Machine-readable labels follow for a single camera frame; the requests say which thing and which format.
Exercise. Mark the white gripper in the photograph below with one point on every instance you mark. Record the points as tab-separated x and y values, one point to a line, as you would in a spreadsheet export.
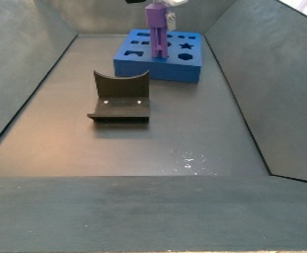
170	15

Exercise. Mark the purple three prong object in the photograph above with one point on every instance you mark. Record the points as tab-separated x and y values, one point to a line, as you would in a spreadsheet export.
155	14

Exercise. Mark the blue foam shape board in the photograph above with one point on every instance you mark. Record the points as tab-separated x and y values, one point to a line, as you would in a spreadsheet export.
179	67

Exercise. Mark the black curved fixture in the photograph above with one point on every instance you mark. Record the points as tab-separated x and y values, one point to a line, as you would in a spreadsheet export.
123	98

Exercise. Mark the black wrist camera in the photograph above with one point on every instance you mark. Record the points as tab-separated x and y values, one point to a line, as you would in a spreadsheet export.
135	1

